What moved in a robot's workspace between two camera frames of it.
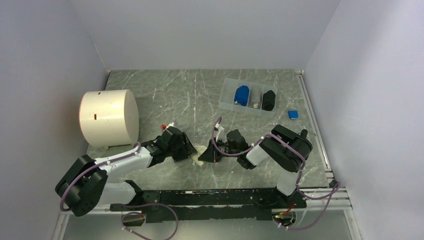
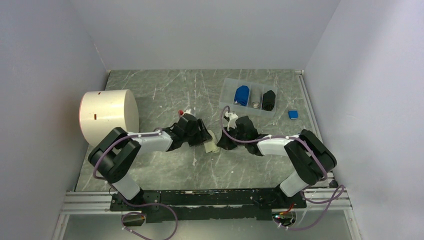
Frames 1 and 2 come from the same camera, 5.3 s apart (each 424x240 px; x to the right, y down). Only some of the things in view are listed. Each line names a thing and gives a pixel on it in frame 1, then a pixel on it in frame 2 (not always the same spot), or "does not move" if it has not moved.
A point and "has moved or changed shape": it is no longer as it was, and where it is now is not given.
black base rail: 204,204 does not move
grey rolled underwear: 256,96 does not move
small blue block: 293,114 does not move
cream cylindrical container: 109,118 does not move
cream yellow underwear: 200,149 has moved or changed shape
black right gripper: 210,155 → 224,142
